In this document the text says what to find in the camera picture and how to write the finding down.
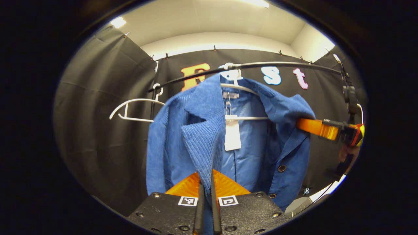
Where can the row of cloth clips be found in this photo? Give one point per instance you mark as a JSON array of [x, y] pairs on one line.
[[215, 48]]

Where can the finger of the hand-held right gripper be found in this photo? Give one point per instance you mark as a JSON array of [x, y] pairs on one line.
[[316, 127]]

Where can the white plastic hanger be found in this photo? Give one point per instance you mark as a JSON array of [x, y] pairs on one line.
[[137, 100], [240, 87]]

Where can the long ceiling light panel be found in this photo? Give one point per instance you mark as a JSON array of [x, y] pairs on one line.
[[258, 3]]

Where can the black backdrop cloth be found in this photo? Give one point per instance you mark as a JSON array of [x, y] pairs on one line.
[[98, 147]]

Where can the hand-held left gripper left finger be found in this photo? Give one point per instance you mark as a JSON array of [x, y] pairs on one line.
[[200, 212]]

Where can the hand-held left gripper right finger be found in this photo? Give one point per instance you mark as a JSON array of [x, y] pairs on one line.
[[215, 215]]

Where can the white paper hang tag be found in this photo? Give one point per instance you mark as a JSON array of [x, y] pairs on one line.
[[232, 137]]

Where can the small ceiling light panel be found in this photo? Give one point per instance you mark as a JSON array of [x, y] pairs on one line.
[[118, 22]]

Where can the black clothes rack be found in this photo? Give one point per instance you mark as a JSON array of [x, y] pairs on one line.
[[277, 64]]

